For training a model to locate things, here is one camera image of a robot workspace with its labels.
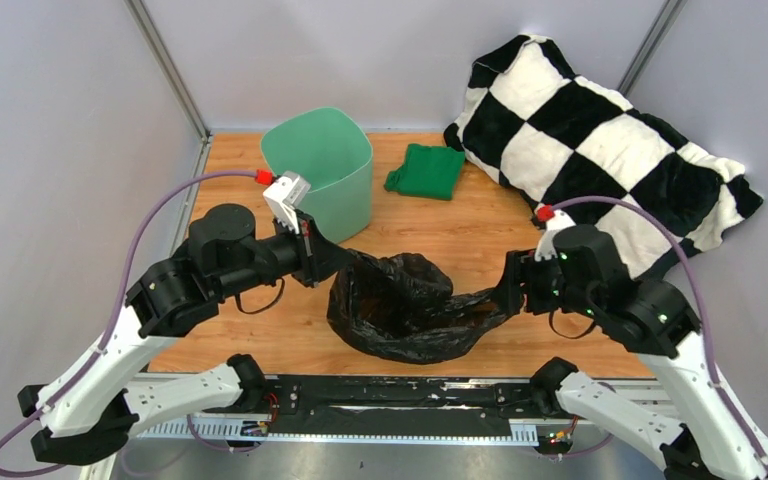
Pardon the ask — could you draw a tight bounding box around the left corner aluminium post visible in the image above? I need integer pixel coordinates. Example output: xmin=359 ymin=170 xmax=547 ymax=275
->
xmin=124 ymin=0 xmax=210 ymax=144

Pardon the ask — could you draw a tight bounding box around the right corner aluminium post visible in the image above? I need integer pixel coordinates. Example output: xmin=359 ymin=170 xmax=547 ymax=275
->
xmin=617 ymin=0 xmax=687 ymax=96

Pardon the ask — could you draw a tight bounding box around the black plastic trash bag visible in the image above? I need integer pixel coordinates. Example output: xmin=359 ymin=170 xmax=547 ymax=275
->
xmin=327 ymin=249 xmax=515 ymax=365

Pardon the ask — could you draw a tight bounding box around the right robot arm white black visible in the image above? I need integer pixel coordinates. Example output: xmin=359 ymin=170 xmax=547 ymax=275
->
xmin=492 ymin=225 xmax=768 ymax=479

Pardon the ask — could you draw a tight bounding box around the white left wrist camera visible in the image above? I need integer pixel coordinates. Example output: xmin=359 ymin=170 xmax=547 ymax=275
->
xmin=263 ymin=171 xmax=311 ymax=234

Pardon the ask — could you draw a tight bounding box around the corner aluminium post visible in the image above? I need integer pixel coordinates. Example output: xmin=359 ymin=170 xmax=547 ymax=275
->
xmin=124 ymin=0 xmax=210 ymax=144
xmin=617 ymin=0 xmax=687 ymax=96

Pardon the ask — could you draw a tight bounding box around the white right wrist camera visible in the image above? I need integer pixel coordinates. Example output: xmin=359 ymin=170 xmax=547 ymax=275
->
xmin=534 ymin=205 xmax=576 ymax=262

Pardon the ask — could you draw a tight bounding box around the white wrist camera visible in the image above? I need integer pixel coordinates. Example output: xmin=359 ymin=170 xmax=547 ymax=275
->
xmin=263 ymin=171 xmax=311 ymax=234
xmin=534 ymin=205 xmax=576 ymax=262

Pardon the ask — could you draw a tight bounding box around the folded green cloth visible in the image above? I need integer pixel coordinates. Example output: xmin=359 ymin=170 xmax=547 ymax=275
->
xmin=384 ymin=143 xmax=465 ymax=201

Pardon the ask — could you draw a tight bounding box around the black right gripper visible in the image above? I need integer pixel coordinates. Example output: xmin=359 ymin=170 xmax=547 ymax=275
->
xmin=489 ymin=245 xmax=600 ymax=319

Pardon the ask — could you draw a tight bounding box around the green plastic trash bin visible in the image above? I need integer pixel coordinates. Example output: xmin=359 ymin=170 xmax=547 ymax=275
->
xmin=260 ymin=107 xmax=373 ymax=243

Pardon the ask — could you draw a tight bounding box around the aluminium frame rail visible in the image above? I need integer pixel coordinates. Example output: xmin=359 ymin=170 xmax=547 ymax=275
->
xmin=79 ymin=374 xmax=707 ymax=480

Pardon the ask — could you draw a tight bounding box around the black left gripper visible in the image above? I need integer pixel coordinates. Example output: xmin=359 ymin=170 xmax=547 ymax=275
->
xmin=219 ymin=208 xmax=359 ymax=298

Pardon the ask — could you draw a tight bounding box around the black white checkered pillow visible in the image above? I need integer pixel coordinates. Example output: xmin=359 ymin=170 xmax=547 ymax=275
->
xmin=444 ymin=34 xmax=763 ymax=278

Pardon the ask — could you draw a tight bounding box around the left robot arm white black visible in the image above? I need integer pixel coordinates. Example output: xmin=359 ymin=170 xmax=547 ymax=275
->
xmin=19 ymin=204 xmax=351 ymax=466

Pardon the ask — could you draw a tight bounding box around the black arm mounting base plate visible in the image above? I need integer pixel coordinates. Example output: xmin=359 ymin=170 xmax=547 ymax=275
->
xmin=199 ymin=374 xmax=599 ymax=439

